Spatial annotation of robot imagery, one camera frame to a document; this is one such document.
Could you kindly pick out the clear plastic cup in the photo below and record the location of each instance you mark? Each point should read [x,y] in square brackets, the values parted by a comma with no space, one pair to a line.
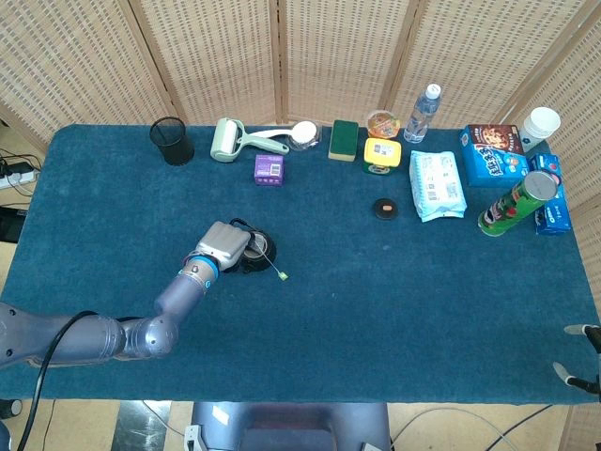
[300,147]

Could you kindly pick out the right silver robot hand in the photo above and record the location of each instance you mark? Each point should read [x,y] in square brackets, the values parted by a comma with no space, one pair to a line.
[598,366]

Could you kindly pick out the blue Oreo box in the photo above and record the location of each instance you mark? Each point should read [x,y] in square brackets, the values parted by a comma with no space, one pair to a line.
[554,213]

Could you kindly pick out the black power adapter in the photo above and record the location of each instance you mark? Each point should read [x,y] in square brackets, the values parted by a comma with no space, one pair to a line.
[16,167]

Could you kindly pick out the white paper cup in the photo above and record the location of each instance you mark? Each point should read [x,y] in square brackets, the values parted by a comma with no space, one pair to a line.
[540,127]

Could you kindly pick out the white power strip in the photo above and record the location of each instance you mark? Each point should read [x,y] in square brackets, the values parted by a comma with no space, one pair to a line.
[19,178]

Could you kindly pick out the orange sealed snack cup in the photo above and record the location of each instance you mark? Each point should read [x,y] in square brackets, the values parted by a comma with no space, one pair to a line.
[382,124]

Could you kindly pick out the black caster wheel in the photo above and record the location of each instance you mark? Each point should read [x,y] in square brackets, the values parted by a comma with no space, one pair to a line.
[9,409]

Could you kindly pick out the black teapot lid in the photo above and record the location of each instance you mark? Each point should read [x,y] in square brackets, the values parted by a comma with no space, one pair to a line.
[381,213]

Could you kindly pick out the black cast iron teapot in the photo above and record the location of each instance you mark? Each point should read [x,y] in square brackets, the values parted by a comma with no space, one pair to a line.
[271,253]

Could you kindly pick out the blue table cloth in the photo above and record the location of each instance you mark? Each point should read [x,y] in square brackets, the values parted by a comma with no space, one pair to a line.
[375,305]

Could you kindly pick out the black floor box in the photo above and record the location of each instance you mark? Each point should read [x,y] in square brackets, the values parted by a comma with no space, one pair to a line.
[9,225]

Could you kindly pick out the woven bamboo folding screen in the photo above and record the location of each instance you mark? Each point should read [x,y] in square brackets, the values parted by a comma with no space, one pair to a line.
[328,47]

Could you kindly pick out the light blue wet wipes pack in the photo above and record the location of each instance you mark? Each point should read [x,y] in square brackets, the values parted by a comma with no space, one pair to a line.
[436,185]

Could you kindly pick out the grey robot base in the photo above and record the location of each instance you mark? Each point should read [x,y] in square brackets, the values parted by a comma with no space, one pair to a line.
[291,427]

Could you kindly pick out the green and yellow sponge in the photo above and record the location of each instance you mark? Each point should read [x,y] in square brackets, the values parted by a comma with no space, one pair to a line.
[343,138]

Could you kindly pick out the blue cookie box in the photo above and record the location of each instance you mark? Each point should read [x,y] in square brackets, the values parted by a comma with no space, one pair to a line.
[493,160]

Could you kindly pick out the green potato chip can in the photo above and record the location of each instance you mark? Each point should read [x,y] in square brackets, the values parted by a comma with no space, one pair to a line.
[512,202]

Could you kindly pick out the black mesh pen holder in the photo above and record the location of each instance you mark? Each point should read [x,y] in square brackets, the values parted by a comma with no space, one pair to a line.
[176,150]

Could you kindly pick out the pale green lint roller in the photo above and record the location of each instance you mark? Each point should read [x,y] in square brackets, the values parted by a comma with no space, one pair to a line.
[223,141]

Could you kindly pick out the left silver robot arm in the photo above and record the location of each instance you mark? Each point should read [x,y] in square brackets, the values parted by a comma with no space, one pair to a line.
[84,338]

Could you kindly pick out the clear plastic water bottle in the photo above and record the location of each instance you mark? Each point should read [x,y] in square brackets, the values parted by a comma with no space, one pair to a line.
[420,119]

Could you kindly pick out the small purple box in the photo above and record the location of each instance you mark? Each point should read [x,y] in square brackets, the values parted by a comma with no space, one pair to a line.
[268,171]

